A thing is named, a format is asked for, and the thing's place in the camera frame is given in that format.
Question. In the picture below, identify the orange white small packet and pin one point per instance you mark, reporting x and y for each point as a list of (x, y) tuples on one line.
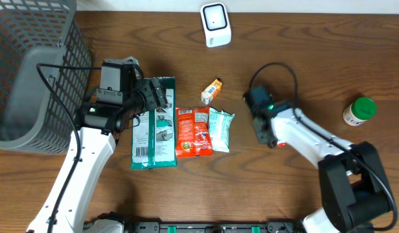
[(211, 91)]

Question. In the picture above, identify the red snack packet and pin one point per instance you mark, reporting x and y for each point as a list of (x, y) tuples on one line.
[(194, 139)]

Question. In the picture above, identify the teal white snack packet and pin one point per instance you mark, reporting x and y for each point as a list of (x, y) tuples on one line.
[(219, 124)]

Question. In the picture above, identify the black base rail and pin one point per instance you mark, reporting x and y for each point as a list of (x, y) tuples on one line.
[(219, 226)]

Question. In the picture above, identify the white barcode scanner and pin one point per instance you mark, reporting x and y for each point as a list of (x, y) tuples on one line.
[(216, 24)]

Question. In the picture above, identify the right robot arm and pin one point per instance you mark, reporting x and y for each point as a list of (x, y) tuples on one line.
[(355, 192)]

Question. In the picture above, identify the green-lid white jar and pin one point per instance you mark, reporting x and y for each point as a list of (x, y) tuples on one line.
[(359, 111)]

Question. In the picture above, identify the green white snack bag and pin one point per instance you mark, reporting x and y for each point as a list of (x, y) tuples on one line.
[(153, 134)]

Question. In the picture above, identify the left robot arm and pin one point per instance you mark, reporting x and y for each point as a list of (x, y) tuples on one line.
[(92, 144)]

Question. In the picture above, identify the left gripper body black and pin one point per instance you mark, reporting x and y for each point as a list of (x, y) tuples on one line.
[(146, 99)]

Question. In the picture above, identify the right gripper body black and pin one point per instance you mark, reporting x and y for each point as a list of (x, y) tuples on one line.
[(263, 138)]

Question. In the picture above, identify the small red wrapper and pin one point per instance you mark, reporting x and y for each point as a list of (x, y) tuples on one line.
[(281, 144)]

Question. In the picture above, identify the grey plastic mesh basket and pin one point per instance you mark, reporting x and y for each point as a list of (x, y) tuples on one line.
[(32, 32)]

